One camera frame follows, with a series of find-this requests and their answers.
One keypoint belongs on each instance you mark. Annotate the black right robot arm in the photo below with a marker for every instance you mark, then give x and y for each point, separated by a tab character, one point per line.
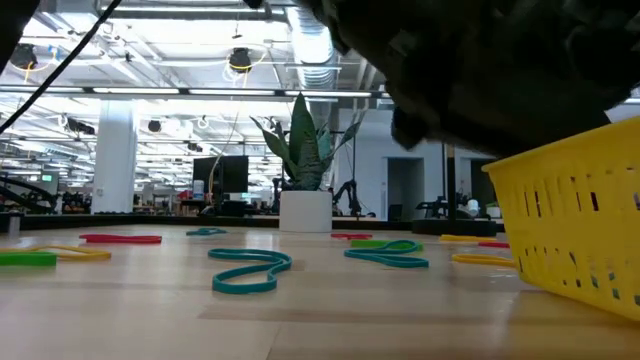
607	55

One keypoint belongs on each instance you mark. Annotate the large wavy teal rubber band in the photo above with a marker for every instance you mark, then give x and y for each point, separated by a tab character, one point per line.
250	287

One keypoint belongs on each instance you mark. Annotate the looped teal rubber band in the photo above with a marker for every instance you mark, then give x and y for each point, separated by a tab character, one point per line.
385	260

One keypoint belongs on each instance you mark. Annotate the white cup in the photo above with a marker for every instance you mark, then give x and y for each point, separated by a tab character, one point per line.
472	207

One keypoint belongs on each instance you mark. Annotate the black aluminium table frame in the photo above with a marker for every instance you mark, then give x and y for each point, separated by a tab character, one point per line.
125	220

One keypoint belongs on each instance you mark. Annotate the long red rubber band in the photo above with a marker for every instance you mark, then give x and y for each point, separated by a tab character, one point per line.
120	239

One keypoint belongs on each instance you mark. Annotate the black computer monitor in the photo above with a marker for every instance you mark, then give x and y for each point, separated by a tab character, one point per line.
231	175

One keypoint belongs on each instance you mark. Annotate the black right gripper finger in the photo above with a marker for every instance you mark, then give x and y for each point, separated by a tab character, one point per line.
410	130

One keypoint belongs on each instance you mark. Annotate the large yellow rubber band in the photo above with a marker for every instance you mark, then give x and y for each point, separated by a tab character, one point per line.
85	255

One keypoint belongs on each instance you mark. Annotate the silver ceiling air duct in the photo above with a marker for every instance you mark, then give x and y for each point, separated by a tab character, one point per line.
312	45

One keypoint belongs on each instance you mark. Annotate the black background robot arm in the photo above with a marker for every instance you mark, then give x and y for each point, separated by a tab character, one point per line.
350	192

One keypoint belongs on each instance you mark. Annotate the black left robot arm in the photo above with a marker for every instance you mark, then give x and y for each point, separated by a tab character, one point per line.
12	25

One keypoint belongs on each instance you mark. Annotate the yellow plastic slotted basket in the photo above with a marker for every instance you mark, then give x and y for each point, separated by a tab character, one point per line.
575	225

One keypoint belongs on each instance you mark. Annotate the short red rubber band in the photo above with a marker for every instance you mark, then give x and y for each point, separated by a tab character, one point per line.
494	245
350	235

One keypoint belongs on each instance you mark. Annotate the green snake plant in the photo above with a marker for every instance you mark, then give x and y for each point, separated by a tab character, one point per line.
305	150

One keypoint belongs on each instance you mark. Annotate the black background machine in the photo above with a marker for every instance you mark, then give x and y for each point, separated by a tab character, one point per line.
25	197

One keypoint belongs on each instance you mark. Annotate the small teal rubber band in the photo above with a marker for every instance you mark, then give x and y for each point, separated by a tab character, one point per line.
206	232

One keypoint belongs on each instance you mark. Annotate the green rubber band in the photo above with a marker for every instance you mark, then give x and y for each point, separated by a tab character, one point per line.
362	244
27	258

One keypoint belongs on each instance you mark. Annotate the black hanging ceiling fixture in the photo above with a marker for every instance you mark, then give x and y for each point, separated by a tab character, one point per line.
23	56
240	60

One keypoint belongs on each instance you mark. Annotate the white bottle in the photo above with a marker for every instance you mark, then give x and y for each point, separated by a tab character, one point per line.
198	190

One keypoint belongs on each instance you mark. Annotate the white round plant pot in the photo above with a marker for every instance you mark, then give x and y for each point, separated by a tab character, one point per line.
305	212

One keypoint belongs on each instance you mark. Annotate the white building column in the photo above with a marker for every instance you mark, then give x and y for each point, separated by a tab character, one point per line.
115	155

